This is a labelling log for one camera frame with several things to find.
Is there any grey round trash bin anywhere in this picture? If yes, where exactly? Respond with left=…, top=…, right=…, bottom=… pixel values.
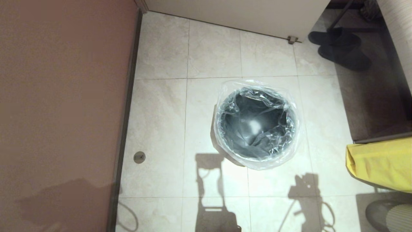
left=216, top=86, right=296, bottom=160

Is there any clear plastic trash bag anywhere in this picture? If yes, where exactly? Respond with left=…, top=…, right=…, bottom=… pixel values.
left=212, top=79, right=301, bottom=170

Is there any yellow bag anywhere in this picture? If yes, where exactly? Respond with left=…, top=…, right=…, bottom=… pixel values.
left=345, top=137, right=412, bottom=194

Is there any white door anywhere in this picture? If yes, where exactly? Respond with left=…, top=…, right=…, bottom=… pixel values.
left=146, top=0, right=331, bottom=42

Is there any black slipper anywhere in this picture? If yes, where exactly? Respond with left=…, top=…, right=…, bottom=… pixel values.
left=317, top=45, right=372, bottom=72
left=307, top=27, right=361, bottom=47

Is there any dark furniture leg pole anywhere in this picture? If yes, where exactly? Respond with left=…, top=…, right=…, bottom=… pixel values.
left=327, top=0, right=354, bottom=31

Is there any metal floor threshold strip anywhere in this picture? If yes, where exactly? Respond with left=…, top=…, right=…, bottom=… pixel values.
left=352, top=130, right=412, bottom=144

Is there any gray fuzzy bundle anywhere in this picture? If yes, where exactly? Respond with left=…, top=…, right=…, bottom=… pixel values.
left=360, top=0, right=383, bottom=22

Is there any beige striped upholstered furniture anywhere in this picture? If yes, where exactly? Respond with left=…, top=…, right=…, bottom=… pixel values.
left=375, top=0, right=412, bottom=95

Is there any beige ribbed round object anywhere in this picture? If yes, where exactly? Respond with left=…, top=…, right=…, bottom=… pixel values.
left=386, top=204, right=412, bottom=232

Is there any dark wall baseboard strip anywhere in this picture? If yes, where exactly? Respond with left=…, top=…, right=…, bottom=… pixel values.
left=107, top=10, right=144, bottom=232

